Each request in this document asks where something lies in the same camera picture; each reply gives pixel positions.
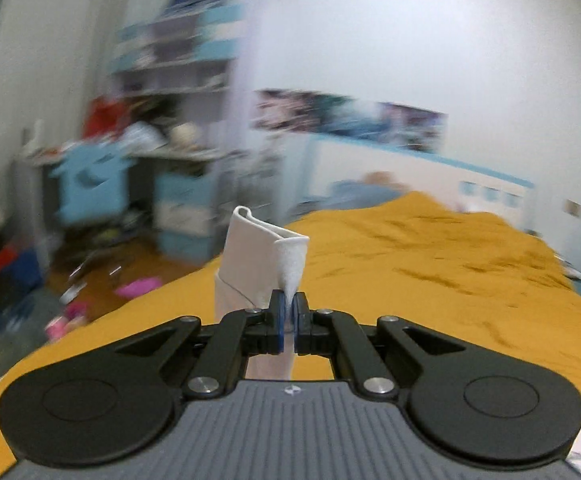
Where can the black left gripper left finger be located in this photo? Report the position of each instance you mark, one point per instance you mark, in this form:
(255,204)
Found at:
(112,402)

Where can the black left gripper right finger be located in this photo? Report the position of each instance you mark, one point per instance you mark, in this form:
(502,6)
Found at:
(473,404)

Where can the white printed t-shirt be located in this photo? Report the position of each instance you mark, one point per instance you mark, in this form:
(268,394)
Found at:
(258,258)

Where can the pink item on floor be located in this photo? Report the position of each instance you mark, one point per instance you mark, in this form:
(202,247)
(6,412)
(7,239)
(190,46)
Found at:
(139,287)

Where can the mustard yellow bed quilt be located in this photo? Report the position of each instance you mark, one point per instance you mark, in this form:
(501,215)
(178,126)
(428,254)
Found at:
(466,274)

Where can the blue smiley chair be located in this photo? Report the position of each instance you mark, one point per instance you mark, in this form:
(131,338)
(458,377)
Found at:
(93,184)

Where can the white blue headboard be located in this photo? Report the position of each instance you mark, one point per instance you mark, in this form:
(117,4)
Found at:
(450,182)

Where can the cluttered desk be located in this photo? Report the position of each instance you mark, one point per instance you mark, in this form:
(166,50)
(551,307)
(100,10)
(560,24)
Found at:
(177,191)

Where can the blue pillow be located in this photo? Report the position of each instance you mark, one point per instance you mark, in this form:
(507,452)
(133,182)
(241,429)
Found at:
(373,189)

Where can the red bag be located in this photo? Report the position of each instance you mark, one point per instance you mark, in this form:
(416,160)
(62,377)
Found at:
(105,117)

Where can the beige wall switch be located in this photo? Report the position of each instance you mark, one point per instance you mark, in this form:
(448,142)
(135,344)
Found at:
(573,208)

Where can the anime wall poster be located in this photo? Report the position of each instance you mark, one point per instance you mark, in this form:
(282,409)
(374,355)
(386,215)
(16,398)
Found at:
(397,125)

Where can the blue white wall shelf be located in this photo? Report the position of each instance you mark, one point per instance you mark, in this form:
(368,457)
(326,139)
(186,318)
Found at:
(188,47)

